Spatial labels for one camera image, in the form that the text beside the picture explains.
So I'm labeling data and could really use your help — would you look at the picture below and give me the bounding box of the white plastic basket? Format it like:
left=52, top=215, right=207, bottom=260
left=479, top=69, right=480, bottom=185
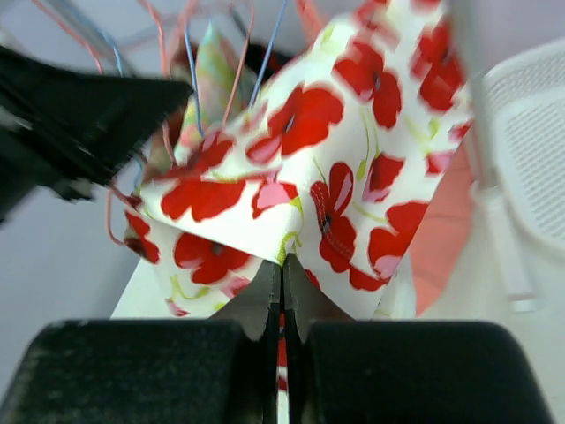
left=484, top=39, right=564, bottom=255

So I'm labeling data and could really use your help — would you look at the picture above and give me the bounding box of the white metal clothes rack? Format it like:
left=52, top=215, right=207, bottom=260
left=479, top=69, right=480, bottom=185
left=448, top=1, right=537, bottom=313

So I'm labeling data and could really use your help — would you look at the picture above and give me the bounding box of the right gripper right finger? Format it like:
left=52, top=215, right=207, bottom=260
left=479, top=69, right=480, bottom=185
left=282, top=254, right=353, bottom=345

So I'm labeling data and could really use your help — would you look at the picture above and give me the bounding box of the pastel floral skirt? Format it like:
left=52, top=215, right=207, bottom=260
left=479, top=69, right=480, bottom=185
left=174, top=23, right=256, bottom=163

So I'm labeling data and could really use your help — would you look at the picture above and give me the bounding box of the blue wire hanger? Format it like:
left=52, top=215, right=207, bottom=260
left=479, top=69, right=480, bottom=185
left=183, top=0, right=290, bottom=138

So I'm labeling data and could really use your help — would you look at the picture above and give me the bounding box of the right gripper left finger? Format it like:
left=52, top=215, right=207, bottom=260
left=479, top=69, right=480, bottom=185
left=211, top=261, right=282, bottom=341

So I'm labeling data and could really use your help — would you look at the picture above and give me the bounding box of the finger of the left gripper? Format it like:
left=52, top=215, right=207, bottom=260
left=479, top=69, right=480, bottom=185
left=1, top=47, right=180, bottom=218

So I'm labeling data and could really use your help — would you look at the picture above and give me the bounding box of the red poppy print skirt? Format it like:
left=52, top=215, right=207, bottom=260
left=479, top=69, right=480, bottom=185
left=125, top=1, right=472, bottom=319

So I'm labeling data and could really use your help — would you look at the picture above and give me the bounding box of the salmon pink skirt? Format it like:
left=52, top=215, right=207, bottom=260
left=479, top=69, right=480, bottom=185
left=410, top=146, right=473, bottom=314

